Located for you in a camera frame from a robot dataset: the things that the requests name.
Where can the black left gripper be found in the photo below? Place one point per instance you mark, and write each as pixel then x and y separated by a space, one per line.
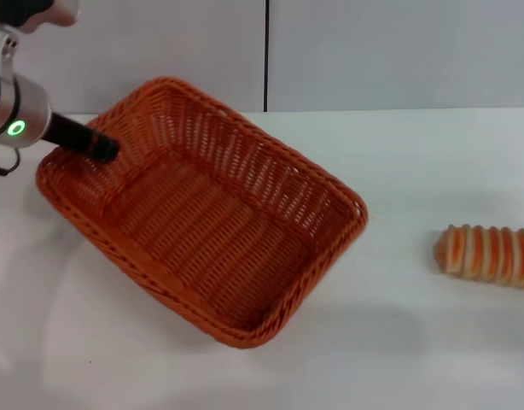
pixel 70 134

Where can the orange wicker basket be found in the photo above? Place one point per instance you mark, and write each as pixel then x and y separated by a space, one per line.
pixel 211 230

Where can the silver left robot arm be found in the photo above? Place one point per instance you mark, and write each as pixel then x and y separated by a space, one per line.
pixel 25 104

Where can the orange striped bread roll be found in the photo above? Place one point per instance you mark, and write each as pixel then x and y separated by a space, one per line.
pixel 488 256

